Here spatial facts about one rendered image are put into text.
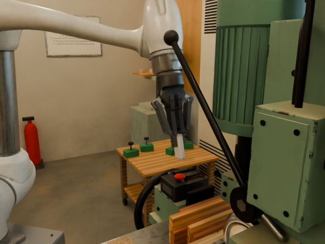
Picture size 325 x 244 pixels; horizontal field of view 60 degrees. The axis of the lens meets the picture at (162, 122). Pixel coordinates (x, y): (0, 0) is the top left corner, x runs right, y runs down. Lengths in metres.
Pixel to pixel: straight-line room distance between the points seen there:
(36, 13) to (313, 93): 0.69
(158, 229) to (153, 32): 0.52
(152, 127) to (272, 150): 2.54
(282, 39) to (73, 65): 3.17
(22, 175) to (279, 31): 0.99
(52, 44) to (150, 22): 2.78
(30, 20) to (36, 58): 2.65
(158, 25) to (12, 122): 0.65
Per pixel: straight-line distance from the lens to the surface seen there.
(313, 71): 0.45
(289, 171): 0.39
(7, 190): 1.13
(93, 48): 3.59
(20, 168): 1.18
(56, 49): 3.51
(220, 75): 0.61
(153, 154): 2.29
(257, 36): 0.57
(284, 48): 0.53
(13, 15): 0.88
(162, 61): 0.75
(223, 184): 0.74
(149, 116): 2.85
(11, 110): 1.13
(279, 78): 0.53
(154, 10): 0.78
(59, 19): 0.86
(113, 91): 3.71
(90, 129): 3.73
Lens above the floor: 1.38
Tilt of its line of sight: 15 degrees down
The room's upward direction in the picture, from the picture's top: straight up
